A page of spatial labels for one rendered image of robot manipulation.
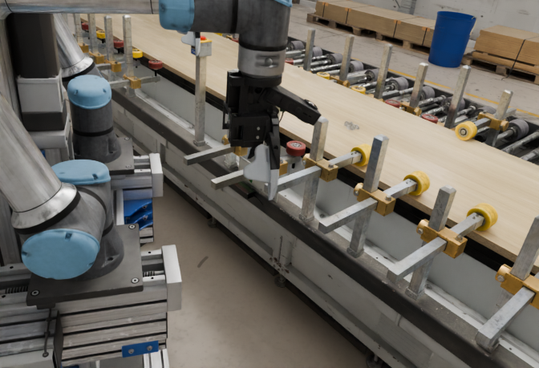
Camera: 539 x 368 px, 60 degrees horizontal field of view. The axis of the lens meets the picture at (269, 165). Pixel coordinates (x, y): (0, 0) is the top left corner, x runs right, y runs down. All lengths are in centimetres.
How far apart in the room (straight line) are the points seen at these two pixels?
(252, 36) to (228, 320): 183
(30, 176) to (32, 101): 38
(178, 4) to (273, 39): 14
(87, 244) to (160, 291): 32
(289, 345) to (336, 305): 29
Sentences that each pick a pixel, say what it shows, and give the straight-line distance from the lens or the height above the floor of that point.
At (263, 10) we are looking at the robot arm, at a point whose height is 162.
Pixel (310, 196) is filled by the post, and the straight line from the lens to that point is 176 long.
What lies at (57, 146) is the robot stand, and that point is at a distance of 118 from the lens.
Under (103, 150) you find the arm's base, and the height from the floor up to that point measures 108.
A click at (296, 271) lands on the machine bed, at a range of 241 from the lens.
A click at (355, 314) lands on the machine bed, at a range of 224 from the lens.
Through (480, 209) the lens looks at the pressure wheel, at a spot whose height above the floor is 98.
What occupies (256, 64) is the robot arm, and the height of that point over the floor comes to 154.
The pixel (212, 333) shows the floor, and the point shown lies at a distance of 232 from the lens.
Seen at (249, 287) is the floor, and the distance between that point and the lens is 254.
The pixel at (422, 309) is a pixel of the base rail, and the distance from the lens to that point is 159.
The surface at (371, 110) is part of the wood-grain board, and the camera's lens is 245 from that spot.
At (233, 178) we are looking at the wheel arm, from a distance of 175.
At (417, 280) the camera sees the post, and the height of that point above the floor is 77.
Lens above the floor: 174
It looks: 29 degrees down
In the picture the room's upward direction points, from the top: 6 degrees clockwise
